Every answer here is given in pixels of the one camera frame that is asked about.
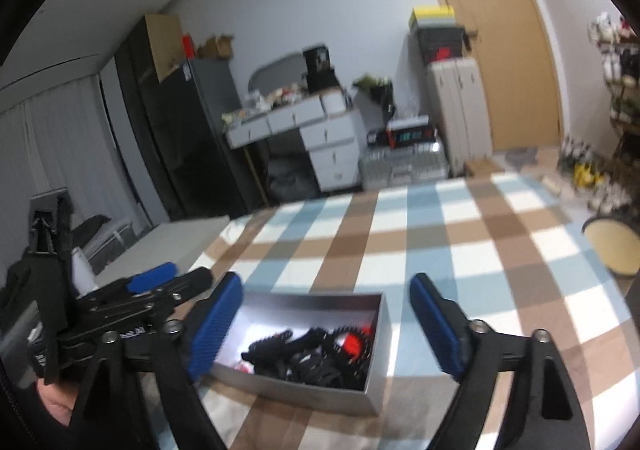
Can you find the black refrigerator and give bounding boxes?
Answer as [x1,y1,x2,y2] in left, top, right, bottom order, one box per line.
[115,13,261,221]

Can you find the black paper bag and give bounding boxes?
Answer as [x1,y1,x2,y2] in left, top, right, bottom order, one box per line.
[301,45,337,94]

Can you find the white dressing table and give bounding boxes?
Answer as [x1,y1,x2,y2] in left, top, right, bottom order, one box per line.
[222,88,368,193]

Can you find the white curtain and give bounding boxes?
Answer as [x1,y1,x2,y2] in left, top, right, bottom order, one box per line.
[0,75,151,276]

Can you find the round beige stool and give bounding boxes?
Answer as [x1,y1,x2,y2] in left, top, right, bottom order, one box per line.
[582,216,640,279]

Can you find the black ribbed hair clip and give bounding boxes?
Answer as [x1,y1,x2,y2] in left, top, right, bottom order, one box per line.
[270,350,351,386]

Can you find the scattered sneakers pile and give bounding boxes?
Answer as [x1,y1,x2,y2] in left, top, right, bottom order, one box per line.
[542,133,633,216]

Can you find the yellow shoe box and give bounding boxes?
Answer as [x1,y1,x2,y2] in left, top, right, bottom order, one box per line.
[409,5,457,28]

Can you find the silver suitcase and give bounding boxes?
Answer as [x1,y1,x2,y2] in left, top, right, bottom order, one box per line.
[357,140,448,190]

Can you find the dark wrapped flower bouquet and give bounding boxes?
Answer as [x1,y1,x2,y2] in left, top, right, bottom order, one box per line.
[351,74,396,123]

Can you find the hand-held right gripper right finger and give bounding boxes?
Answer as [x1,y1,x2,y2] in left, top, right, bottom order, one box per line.
[409,273,593,450]

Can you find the collection of racked shoes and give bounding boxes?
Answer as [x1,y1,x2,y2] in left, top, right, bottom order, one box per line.
[589,11,640,131]

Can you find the brown cardboard boxes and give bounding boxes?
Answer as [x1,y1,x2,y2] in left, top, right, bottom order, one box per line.
[195,34,235,58]

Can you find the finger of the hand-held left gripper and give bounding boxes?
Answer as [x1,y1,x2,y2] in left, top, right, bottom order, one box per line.
[95,261,178,298]
[75,266,213,326]

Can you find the red and black shoe box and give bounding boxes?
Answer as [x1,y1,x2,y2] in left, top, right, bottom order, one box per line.
[422,48,471,65]

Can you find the person's left forearm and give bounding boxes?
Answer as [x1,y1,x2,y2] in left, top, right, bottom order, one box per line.
[0,370,76,450]

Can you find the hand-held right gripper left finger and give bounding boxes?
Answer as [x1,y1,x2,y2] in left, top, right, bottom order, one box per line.
[67,271,246,450]

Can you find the black jacket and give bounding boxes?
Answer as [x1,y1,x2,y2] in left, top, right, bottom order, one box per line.
[70,214,113,251]

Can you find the black hair claw clip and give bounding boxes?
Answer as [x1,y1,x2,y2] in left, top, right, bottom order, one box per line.
[241,329,321,366]

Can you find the wooden door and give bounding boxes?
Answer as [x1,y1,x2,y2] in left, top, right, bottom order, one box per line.
[402,0,563,151]

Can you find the dark beaded bracelet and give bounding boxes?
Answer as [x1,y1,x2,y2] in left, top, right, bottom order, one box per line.
[330,324,373,381]

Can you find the arched mirror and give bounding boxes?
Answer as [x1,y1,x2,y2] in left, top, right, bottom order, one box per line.
[247,52,311,98]

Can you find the white upright suitcase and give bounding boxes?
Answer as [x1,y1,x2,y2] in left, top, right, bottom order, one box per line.
[427,58,493,176]

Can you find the silver cardboard box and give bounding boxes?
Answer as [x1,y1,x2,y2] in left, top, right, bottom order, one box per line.
[207,291,392,417]

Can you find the person's left hand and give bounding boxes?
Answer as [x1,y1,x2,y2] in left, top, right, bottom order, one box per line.
[36,377,83,428]

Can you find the dressing table clutter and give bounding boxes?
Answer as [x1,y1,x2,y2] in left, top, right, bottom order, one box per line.
[222,83,321,123]

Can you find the black box with red stripe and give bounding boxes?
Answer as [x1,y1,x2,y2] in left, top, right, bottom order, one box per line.
[385,115,438,146]

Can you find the grey cloth heap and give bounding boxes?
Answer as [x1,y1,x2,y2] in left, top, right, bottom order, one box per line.
[265,155,321,203]

